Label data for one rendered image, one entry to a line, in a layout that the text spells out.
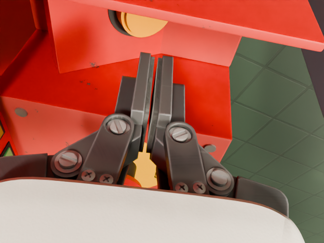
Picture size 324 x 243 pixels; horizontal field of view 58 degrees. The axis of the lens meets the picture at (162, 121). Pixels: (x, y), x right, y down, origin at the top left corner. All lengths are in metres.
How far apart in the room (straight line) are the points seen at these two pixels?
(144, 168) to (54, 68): 0.10
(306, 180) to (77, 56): 1.65
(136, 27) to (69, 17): 0.04
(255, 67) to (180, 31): 0.93
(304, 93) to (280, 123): 0.19
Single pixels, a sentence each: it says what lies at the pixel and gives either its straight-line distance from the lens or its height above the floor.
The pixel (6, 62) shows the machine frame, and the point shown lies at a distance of 0.59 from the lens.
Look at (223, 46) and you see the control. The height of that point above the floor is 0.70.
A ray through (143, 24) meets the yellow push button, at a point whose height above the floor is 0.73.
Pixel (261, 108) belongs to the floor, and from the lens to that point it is 1.30.
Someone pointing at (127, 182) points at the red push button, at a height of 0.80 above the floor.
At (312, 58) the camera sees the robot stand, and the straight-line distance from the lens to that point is 0.63.
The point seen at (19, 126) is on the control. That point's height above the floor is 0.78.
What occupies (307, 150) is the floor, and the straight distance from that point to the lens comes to 1.56.
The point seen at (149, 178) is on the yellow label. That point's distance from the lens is 0.24.
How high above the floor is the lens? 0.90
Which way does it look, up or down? 41 degrees down
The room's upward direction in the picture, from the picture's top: 171 degrees counter-clockwise
